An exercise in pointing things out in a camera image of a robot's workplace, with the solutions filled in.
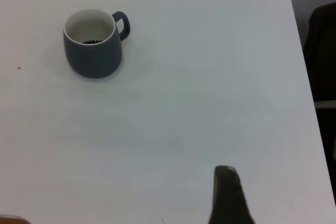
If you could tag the black chair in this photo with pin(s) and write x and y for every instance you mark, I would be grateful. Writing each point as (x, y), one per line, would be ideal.
(323, 56)

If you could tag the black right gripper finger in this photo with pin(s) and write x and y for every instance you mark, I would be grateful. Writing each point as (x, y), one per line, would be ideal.
(228, 197)

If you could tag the small coffee bean pile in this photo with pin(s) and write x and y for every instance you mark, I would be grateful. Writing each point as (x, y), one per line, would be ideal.
(92, 42)

